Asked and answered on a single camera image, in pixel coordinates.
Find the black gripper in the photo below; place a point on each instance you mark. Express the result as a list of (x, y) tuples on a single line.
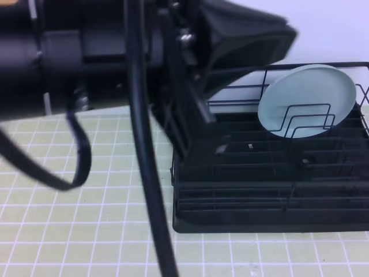
[(176, 104)]

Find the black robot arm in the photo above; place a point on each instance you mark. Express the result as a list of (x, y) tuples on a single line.
[(78, 49)]

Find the light blue plastic plate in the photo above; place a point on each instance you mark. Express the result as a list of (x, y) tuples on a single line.
[(307, 101)]

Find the black drip tray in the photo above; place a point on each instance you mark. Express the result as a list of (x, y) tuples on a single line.
[(268, 184)]

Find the black wire dish rack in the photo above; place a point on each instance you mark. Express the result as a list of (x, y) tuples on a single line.
[(300, 146)]

